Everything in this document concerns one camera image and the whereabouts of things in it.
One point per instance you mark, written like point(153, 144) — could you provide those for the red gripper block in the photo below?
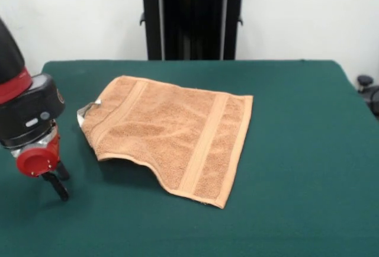
point(34, 162)

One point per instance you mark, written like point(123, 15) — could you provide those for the tan terry towel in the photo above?
point(177, 135)

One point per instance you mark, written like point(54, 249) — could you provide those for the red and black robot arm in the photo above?
point(26, 109)

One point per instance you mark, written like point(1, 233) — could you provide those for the dark green table cloth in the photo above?
point(296, 150)

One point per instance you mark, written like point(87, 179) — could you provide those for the grey caster leg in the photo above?
point(364, 80)

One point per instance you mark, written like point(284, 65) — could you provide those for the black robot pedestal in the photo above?
point(192, 32)

